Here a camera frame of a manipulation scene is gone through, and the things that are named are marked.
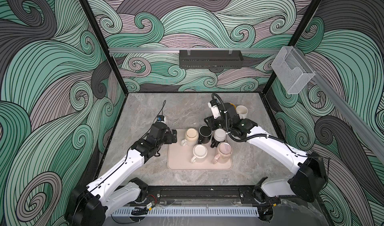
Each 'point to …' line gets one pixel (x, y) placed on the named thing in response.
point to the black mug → (205, 133)
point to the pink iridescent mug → (224, 151)
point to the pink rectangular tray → (179, 157)
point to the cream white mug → (199, 152)
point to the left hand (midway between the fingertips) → (170, 130)
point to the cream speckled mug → (191, 138)
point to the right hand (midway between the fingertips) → (207, 118)
